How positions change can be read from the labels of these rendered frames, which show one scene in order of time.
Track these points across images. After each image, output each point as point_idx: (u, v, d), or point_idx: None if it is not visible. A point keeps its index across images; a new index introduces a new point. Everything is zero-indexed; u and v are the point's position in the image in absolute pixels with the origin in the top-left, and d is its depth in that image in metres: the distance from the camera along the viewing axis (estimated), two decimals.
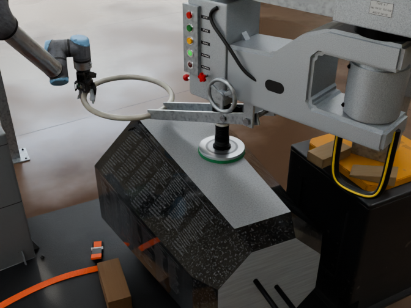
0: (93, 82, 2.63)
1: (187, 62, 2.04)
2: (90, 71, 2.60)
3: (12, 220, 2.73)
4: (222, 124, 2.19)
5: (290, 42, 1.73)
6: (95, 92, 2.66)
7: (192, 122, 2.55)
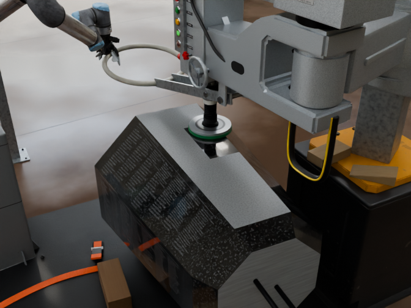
0: (113, 45, 2.91)
1: (176, 41, 2.26)
2: (111, 36, 2.89)
3: (12, 220, 2.73)
4: (208, 101, 2.38)
5: None
6: (117, 54, 2.93)
7: None
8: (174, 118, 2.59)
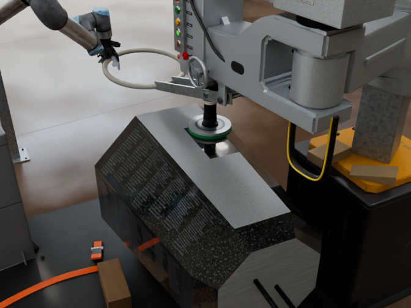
0: (114, 50, 2.93)
1: (176, 41, 2.25)
2: (112, 41, 2.90)
3: (12, 220, 2.73)
4: (208, 101, 2.38)
5: None
6: (118, 58, 2.94)
7: None
8: (174, 118, 2.59)
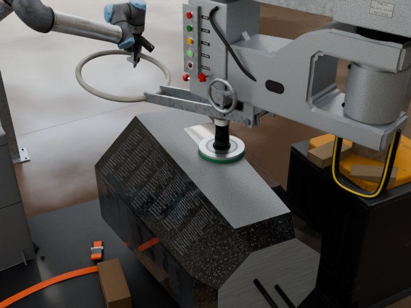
0: (137, 49, 2.69)
1: (187, 62, 2.04)
2: (139, 39, 2.66)
3: (12, 220, 2.73)
4: (222, 120, 2.18)
5: (290, 42, 1.73)
6: (134, 58, 2.72)
7: (192, 122, 2.55)
8: (174, 118, 2.59)
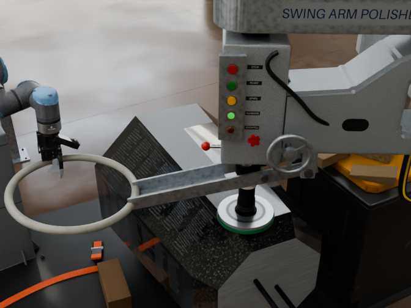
0: (60, 153, 1.99)
1: (225, 128, 1.56)
2: (60, 138, 1.97)
3: (12, 220, 2.73)
4: None
5: (373, 71, 1.51)
6: (61, 165, 2.00)
7: (192, 122, 2.55)
8: (174, 118, 2.59)
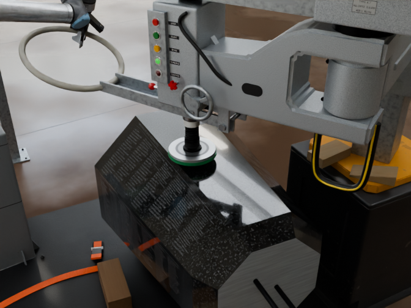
0: (85, 29, 2.46)
1: (155, 71, 1.96)
2: None
3: (12, 220, 2.73)
4: (193, 121, 2.11)
5: (266, 44, 1.72)
6: (82, 38, 2.49)
7: None
8: (174, 118, 2.59)
